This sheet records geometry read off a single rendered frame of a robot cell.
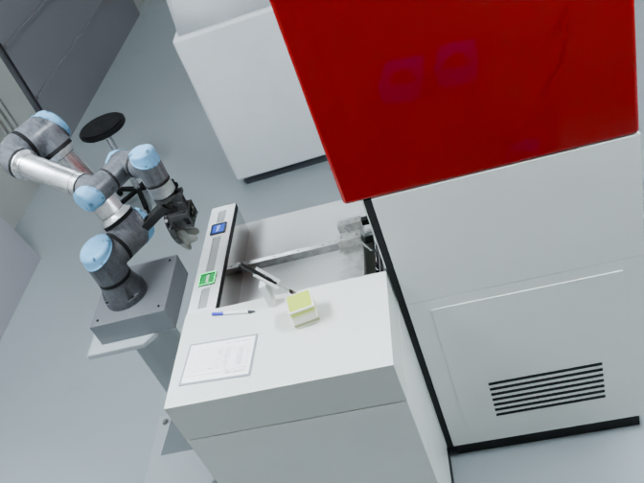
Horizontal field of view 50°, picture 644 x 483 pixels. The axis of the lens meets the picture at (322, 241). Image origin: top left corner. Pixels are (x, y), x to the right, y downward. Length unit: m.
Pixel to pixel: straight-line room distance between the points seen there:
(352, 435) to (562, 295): 0.73
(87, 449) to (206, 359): 1.56
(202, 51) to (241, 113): 0.43
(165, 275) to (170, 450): 0.96
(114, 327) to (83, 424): 1.22
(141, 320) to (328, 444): 0.77
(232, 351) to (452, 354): 0.71
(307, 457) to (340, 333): 0.40
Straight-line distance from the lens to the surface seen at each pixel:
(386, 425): 1.94
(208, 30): 4.05
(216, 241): 2.41
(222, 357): 1.96
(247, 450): 2.05
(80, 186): 2.04
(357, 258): 2.20
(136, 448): 3.31
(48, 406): 3.81
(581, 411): 2.58
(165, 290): 2.39
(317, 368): 1.81
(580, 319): 2.23
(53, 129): 2.35
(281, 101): 4.19
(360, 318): 1.88
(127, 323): 2.40
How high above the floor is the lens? 2.26
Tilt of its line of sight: 37 degrees down
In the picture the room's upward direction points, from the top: 22 degrees counter-clockwise
